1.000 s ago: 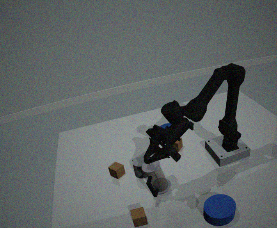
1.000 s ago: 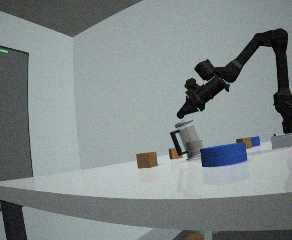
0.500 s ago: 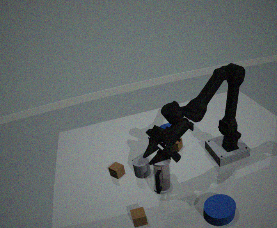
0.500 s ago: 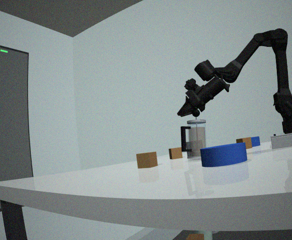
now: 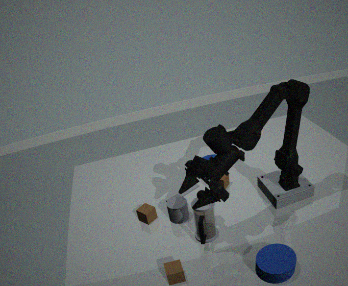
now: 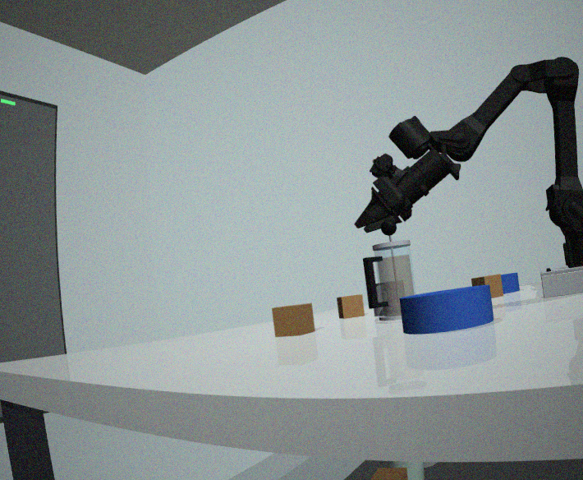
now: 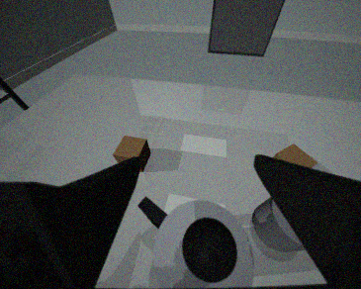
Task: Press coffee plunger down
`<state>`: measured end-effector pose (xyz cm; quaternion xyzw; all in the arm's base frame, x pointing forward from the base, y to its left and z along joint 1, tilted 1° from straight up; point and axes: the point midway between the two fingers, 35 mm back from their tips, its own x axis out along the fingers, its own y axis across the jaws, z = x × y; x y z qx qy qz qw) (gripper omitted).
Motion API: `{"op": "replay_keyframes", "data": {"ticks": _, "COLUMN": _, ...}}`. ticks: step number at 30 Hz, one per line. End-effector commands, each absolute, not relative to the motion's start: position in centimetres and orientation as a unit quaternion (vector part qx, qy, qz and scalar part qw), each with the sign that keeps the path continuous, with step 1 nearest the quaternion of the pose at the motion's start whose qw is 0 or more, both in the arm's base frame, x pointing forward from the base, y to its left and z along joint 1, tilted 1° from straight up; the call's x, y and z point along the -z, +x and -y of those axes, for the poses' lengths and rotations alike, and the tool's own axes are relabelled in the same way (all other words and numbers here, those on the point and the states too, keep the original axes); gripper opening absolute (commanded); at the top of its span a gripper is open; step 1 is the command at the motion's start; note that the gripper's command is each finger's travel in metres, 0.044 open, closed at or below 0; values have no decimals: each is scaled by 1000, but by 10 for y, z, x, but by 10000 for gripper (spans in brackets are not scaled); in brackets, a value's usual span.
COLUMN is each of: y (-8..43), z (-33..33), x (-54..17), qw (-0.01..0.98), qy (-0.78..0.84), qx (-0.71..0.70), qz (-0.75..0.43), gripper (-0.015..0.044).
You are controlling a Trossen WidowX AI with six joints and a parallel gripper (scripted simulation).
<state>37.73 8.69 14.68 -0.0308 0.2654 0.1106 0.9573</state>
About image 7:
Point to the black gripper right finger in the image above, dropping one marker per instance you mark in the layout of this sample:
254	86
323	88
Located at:
323	210

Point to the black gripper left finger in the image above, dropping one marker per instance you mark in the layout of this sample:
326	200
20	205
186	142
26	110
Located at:
75	222

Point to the brown cube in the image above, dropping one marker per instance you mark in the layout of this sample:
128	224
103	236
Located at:
294	154
130	147

